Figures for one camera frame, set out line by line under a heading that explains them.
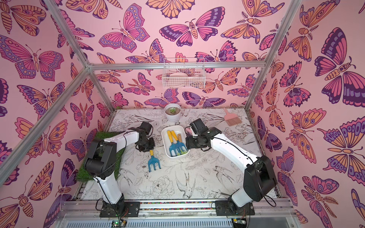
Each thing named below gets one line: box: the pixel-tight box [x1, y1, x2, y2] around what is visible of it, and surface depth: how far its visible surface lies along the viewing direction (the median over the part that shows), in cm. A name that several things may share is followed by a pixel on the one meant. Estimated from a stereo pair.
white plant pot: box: [163, 103, 182, 124], surface depth 110 cm
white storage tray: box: [161, 124, 191, 159], surface depth 101 cm
